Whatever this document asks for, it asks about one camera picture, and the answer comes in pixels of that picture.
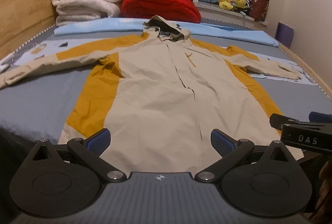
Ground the striped plush toy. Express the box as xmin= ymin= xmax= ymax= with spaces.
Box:
xmin=244 ymin=1 xmax=254 ymax=16

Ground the dark red cushion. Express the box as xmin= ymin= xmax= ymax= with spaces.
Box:
xmin=250 ymin=0 xmax=270 ymax=22

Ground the yellow round plush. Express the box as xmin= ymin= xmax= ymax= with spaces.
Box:
xmin=232 ymin=0 xmax=247 ymax=12

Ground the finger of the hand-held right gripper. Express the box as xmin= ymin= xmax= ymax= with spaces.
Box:
xmin=270 ymin=114 xmax=299 ymax=129
xmin=308 ymin=111 xmax=332 ymax=124

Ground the cream fleece blanket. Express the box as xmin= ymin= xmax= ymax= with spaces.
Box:
xmin=50 ymin=0 xmax=127 ymax=25

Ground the beige and mustard hooded jacket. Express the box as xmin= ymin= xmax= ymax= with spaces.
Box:
xmin=0 ymin=15 xmax=304 ymax=175

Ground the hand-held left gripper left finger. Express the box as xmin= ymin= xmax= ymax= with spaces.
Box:
xmin=24 ymin=128 xmax=129 ymax=183

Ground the wooden bed frame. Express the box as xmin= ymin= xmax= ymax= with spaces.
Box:
xmin=0 ymin=0 xmax=332 ymax=100

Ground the light blue sheet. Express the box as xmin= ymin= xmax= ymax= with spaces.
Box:
xmin=54 ymin=17 xmax=280 ymax=48

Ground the window sill ledge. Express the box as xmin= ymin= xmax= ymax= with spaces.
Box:
xmin=193 ymin=1 xmax=269 ymax=30

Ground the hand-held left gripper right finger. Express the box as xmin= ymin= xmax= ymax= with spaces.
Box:
xmin=194 ymin=128 xmax=297 ymax=183

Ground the grey printed duvet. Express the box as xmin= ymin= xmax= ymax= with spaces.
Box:
xmin=0 ymin=22 xmax=332 ymax=158

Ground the person's right forearm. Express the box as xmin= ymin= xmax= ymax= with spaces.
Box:
xmin=311 ymin=159 xmax=332 ymax=224

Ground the red fleece blanket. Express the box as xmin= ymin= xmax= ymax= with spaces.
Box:
xmin=121 ymin=0 xmax=202 ymax=24

